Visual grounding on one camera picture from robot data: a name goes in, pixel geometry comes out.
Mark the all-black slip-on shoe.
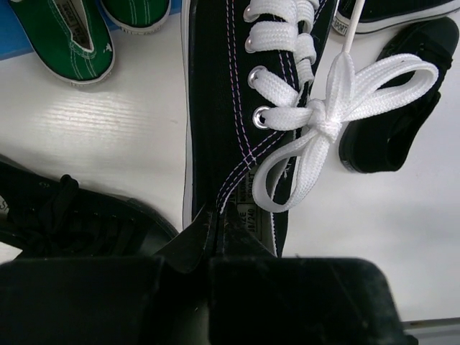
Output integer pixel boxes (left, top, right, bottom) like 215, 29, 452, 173
339, 17, 459, 173

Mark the all-black lace sneaker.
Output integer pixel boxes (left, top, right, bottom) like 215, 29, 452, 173
1, 156, 178, 258

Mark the blue shoe shelf frame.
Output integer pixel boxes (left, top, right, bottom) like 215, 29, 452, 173
0, 0, 182, 61

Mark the black white-laced sneaker upright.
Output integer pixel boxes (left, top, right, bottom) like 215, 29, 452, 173
332, 0, 460, 36

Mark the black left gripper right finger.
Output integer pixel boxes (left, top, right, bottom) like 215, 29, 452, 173
215, 210, 275, 257

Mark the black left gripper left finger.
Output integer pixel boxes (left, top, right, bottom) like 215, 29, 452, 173
155, 204, 219, 273

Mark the black sneaker orange sole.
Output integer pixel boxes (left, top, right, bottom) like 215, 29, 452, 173
181, 1, 438, 256

